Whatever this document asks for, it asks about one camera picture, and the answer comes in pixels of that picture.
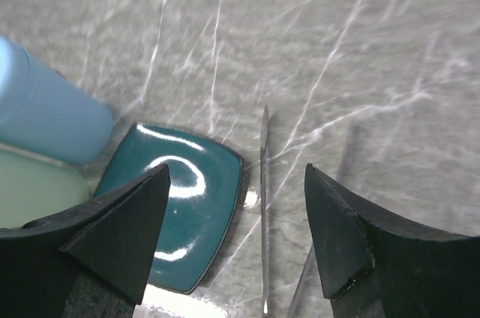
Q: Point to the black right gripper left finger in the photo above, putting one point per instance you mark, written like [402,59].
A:
[92,260]

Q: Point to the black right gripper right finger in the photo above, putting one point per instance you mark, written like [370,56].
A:
[375,263]

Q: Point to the metal tongs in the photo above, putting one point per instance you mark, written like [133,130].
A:
[297,296]

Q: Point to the blue canister lid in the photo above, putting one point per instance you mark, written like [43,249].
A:
[16,78]

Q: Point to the green cylindrical canister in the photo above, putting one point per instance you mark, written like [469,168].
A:
[33,189]

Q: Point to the teal square plate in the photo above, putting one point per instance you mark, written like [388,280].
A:
[205,184]

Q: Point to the blue cylindrical canister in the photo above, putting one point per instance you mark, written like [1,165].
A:
[59,121]

